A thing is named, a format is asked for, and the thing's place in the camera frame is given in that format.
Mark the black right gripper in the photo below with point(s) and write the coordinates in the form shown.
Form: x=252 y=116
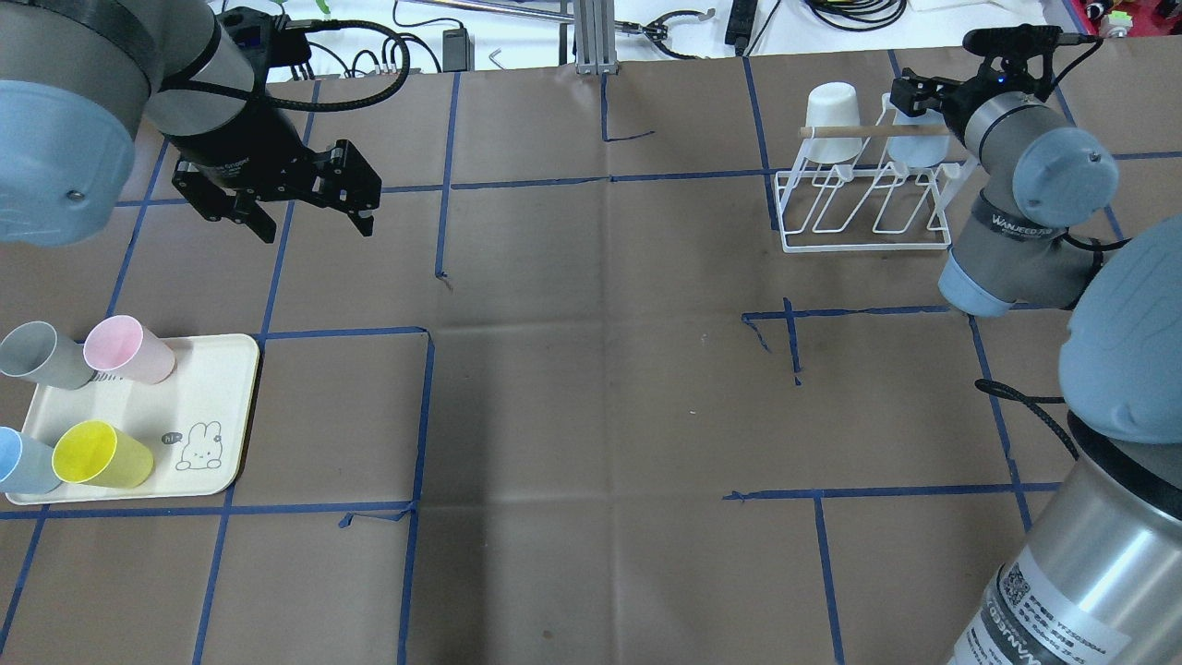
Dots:
x=958 y=101

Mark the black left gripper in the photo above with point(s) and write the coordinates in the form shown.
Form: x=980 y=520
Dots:
x=238 y=141

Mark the white ikea cup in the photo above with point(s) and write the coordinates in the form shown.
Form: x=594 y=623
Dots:
x=833 y=104

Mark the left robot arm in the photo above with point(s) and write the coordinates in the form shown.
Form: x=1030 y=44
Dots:
x=80 y=77

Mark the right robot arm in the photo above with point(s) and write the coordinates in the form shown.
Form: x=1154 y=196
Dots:
x=1096 y=578

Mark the pink cup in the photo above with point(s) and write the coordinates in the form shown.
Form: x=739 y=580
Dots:
x=123 y=347

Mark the grey cup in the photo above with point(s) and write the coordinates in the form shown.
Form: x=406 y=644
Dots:
x=37 y=352

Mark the yellow cup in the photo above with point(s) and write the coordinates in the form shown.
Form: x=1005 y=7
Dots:
x=98 y=454

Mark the black power adapter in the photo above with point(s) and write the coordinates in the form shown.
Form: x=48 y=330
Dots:
x=457 y=51

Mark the cream plastic tray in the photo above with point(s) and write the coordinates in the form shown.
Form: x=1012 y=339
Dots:
x=195 y=422

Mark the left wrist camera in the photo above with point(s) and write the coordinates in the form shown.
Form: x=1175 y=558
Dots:
x=266 y=40

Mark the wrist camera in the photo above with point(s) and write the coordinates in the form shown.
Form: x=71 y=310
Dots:
x=266 y=40
x=1012 y=44

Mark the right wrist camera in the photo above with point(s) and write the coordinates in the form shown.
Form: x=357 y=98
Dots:
x=1012 y=44

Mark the white wire cup rack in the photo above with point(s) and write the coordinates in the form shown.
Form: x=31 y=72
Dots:
x=893 y=196

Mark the aluminium frame post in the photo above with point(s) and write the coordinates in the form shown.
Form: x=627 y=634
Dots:
x=595 y=42

